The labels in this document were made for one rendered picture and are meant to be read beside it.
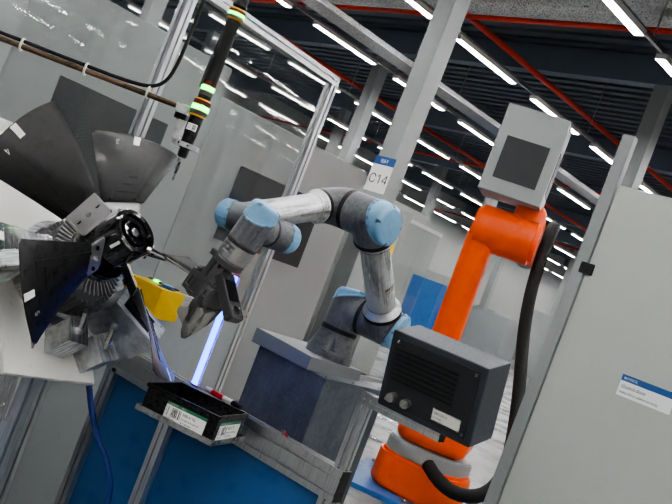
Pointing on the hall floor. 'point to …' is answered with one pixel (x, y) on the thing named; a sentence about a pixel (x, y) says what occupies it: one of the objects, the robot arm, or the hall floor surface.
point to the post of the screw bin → (151, 464)
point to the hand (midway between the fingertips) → (187, 335)
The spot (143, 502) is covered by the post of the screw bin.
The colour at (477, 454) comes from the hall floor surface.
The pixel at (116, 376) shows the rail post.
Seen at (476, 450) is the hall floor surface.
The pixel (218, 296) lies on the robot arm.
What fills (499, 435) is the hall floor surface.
